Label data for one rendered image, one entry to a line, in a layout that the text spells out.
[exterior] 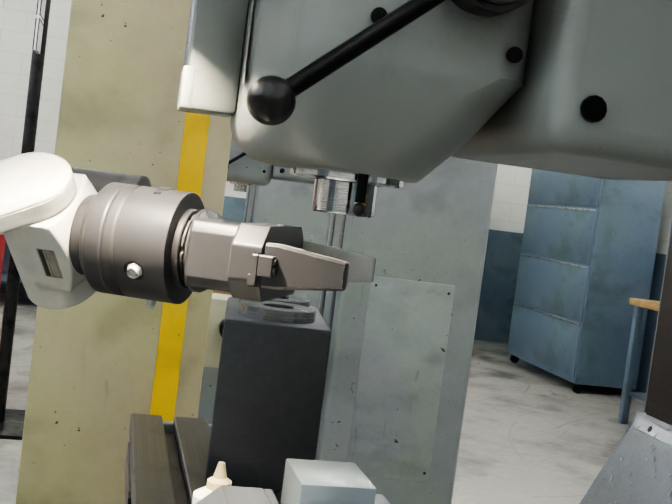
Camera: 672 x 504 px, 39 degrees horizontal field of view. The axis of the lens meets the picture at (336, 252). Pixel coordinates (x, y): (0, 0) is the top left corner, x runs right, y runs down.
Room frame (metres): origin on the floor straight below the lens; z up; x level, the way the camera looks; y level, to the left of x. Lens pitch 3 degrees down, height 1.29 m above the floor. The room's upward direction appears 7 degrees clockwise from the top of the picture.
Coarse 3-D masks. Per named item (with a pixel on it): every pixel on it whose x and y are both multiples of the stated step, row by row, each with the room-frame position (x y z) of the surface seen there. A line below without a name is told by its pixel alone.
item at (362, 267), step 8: (304, 248) 0.78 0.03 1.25; (312, 248) 0.78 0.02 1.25; (320, 248) 0.78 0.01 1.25; (328, 248) 0.78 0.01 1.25; (336, 248) 0.77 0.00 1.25; (328, 256) 0.77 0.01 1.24; (336, 256) 0.77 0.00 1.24; (344, 256) 0.77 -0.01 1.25; (352, 256) 0.77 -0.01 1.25; (360, 256) 0.77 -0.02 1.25; (368, 256) 0.77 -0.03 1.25; (352, 264) 0.77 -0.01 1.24; (360, 264) 0.77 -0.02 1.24; (368, 264) 0.77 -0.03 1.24; (352, 272) 0.77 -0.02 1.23; (360, 272) 0.77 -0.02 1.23; (368, 272) 0.77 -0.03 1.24; (352, 280) 0.77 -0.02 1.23; (360, 280) 0.77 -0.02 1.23; (368, 280) 0.77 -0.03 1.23
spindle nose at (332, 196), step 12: (324, 180) 0.71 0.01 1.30; (336, 180) 0.70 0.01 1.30; (324, 192) 0.70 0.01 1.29; (336, 192) 0.70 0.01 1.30; (348, 192) 0.70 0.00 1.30; (372, 192) 0.71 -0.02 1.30; (312, 204) 0.72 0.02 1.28; (324, 204) 0.70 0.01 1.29; (336, 204) 0.70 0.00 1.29; (348, 204) 0.70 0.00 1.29; (372, 204) 0.71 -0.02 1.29; (372, 216) 0.72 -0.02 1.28
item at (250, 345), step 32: (224, 320) 1.06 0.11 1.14; (256, 320) 1.07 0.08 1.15; (288, 320) 1.08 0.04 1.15; (320, 320) 1.14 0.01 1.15; (224, 352) 1.05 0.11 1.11; (256, 352) 1.06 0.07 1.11; (288, 352) 1.06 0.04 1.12; (320, 352) 1.06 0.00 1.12; (224, 384) 1.05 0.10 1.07; (256, 384) 1.06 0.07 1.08; (288, 384) 1.06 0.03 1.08; (320, 384) 1.06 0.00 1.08; (224, 416) 1.05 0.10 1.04; (256, 416) 1.06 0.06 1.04; (288, 416) 1.06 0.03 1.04; (320, 416) 1.07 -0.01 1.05; (224, 448) 1.05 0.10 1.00; (256, 448) 1.06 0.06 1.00; (288, 448) 1.06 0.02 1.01; (256, 480) 1.06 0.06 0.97
